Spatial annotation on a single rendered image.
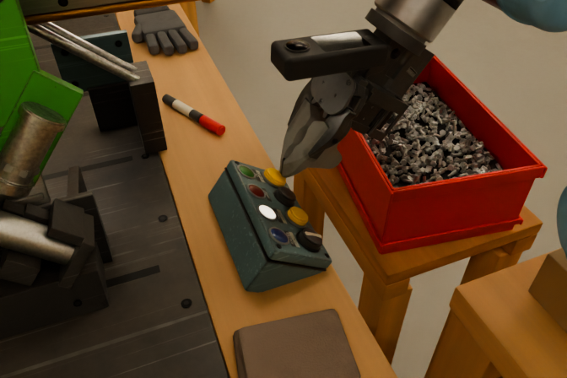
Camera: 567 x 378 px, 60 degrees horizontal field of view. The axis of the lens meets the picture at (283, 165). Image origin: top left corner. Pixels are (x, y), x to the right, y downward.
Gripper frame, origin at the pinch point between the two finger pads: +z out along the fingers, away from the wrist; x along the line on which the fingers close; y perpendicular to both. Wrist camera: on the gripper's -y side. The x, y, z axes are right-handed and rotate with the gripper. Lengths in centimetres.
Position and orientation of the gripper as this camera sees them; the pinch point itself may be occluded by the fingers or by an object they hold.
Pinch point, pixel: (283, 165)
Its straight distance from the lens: 57.9
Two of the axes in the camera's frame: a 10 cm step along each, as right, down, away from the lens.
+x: -3.6, -6.0, 7.1
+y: 7.6, 2.4, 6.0
